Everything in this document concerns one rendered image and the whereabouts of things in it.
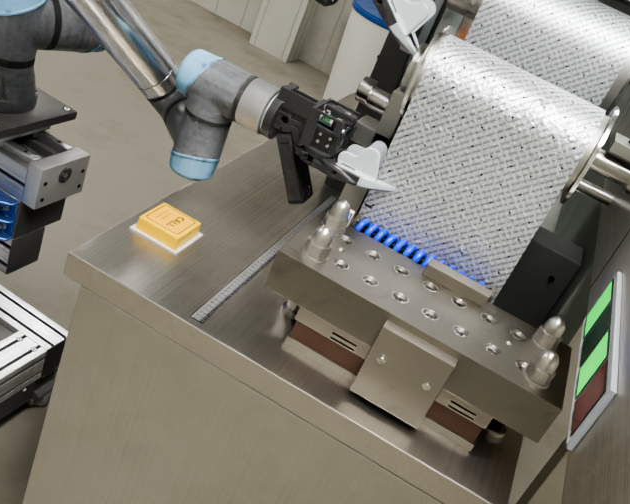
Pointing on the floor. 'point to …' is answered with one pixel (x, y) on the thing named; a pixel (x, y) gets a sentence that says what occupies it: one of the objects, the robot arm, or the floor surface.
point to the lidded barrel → (357, 50)
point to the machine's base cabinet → (182, 430)
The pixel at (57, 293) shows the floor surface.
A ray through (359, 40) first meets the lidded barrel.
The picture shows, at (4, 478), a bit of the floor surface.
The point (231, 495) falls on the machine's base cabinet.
